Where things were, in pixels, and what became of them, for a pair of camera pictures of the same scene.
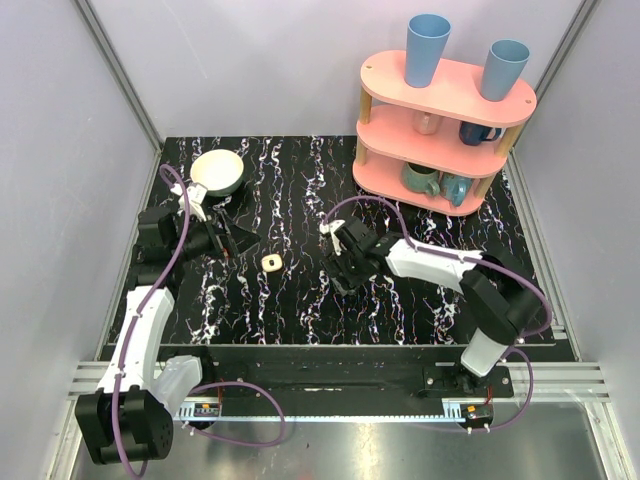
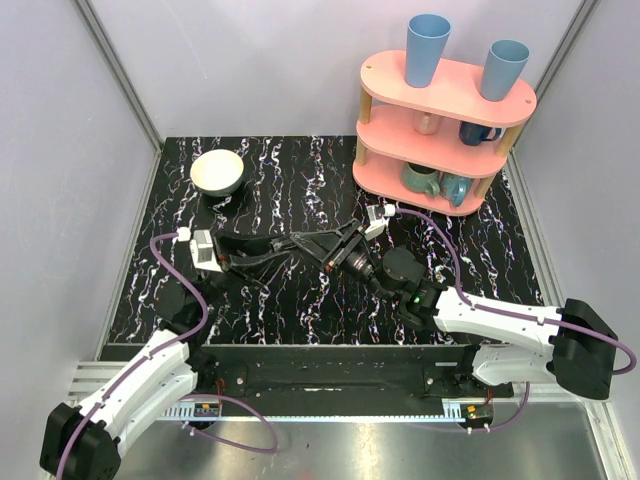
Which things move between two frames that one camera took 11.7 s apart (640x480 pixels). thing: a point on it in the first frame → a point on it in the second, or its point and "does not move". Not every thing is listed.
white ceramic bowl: [221, 171] does not move
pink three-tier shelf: [432, 149] does not move
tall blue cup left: [427, 37] does not move
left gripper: [218, 238] → [223, 255]
